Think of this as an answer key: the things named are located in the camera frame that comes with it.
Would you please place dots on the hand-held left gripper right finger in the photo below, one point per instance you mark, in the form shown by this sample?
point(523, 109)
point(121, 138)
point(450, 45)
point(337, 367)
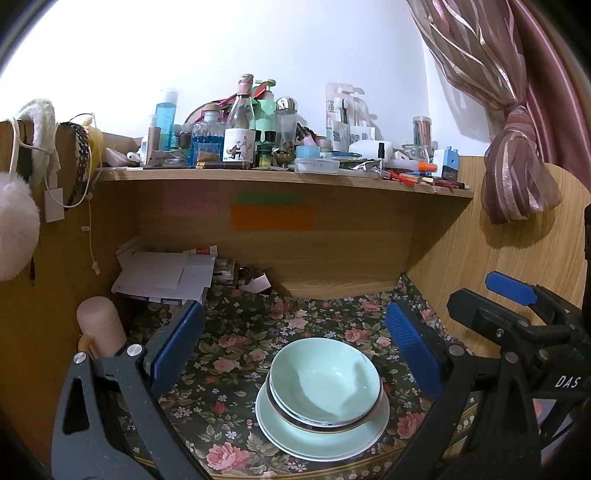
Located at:
point(413, 353)

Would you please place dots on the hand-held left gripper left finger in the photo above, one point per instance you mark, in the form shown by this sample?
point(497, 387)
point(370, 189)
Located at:
point(178, 350)

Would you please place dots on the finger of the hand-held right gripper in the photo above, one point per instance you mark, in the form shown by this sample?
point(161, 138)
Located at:
point(489, 318)
point(510, 287)

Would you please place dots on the light green bowl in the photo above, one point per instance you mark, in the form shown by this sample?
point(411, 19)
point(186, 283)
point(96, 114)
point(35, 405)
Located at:
point(323, 383)

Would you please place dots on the white bowl with dark dots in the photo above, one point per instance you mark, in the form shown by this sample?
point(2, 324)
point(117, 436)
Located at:
point(314, 423)

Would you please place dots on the light green plate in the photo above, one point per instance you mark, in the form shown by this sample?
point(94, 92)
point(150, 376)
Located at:
point(281, 438)

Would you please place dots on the floral tablecloth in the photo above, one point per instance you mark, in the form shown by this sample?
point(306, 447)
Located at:
point(240, 350)

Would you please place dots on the stack of white papers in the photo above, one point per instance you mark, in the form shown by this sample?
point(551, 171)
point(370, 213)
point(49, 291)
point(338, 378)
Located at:
point(161, 277)

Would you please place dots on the pink cylindrical device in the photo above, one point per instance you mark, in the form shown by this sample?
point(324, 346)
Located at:
point(99, 323)

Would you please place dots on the red white tube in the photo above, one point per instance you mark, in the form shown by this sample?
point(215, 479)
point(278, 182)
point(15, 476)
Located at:
point(201, 250)

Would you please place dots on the small white box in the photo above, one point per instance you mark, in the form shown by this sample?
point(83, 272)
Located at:
point(256, 282)

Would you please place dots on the row of red pencils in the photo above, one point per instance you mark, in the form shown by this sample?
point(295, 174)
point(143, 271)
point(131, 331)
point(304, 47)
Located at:
point(452, 183)

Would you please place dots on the pink striped curtain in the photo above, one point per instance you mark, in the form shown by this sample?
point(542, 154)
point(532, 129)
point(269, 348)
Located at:
point(512, 161)

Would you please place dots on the blue white pencil sharpener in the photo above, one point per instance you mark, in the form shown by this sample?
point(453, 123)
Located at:
point(449, 164)

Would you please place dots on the orange sticky note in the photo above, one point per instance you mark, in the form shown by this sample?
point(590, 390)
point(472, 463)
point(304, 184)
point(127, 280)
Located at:
point(271, 218)

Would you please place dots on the glass jar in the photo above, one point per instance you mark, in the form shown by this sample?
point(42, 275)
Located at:
point(415, 153)

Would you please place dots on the green sticky note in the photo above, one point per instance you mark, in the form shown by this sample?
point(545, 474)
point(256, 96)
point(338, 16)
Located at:
point(267, 199)

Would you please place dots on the clear tube of pencils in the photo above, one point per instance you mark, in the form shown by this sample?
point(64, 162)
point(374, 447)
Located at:
point(422, 131)

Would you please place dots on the nail polish bottle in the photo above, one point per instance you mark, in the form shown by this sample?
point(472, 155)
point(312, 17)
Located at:
point(381, 151)

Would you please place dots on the white paper tag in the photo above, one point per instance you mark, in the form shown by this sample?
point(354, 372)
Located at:
point(54, 205)

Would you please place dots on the white rectangular box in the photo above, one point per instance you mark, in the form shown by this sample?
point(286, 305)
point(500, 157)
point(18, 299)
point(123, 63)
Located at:
point(369, 150)

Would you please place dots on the wooden shelf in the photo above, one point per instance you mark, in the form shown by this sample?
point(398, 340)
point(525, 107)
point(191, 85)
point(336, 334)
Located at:
point(277, 180)

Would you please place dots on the white fluffy earmuffs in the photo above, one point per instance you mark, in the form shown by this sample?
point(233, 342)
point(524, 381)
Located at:
point(14, 226)

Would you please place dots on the square glass bottle with cork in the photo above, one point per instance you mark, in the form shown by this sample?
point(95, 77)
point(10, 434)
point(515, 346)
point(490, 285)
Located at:
point(207, 143)

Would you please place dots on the clear lidded plastic box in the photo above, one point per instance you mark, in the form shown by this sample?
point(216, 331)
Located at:
point(316, 166)

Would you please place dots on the brown beaded headband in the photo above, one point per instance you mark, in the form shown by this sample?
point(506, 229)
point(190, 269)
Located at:
point(81, 161)

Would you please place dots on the small dark green bottle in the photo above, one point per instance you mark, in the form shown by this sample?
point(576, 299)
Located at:
point(264, 152)

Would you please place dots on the yellow headband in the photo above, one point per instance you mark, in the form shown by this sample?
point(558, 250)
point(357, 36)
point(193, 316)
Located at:
point(95, 147)

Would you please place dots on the clear bottle with illustrated label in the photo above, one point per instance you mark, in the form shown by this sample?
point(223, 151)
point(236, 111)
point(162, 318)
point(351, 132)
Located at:
point(240, 134)

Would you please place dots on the tall blue liquid bottle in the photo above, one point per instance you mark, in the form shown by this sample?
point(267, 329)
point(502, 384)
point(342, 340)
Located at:
point(165, 124)

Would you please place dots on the light blue box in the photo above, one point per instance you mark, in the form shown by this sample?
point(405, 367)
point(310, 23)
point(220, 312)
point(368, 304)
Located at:
point(308, 152)

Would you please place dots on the clear blister packs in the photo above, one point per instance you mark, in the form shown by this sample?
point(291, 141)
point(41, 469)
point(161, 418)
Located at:
point(346, 115)

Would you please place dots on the small pink bottle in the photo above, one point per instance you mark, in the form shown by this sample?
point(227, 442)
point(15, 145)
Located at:
point(307, 134)

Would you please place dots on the clear bottle with silver cap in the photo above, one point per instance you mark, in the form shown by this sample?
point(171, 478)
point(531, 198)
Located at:
point(286, 124)

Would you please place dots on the green pump bottle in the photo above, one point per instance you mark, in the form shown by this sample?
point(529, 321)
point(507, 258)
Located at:
point(265, 110)

